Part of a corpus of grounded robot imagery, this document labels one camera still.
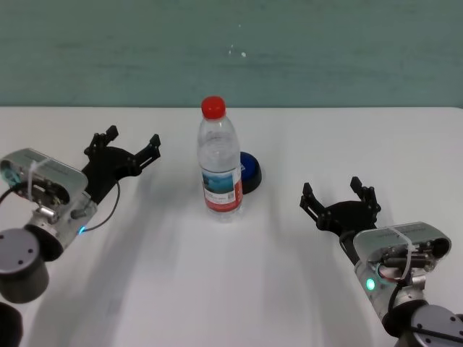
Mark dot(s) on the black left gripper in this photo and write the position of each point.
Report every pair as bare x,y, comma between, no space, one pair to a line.
108,170

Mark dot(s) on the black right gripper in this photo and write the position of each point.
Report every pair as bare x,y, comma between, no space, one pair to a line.
349,217

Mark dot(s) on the blue push button black base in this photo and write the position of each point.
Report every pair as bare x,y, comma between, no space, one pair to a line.
251,173

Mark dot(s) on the clear water bottle red cap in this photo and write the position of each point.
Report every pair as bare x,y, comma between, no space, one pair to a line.
218,162

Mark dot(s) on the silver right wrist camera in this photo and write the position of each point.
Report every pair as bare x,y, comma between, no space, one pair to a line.
398,238

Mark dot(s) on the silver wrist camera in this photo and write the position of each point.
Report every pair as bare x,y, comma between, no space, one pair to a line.
47,173
398,238

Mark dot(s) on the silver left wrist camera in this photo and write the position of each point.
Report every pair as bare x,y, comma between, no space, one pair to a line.
47,173

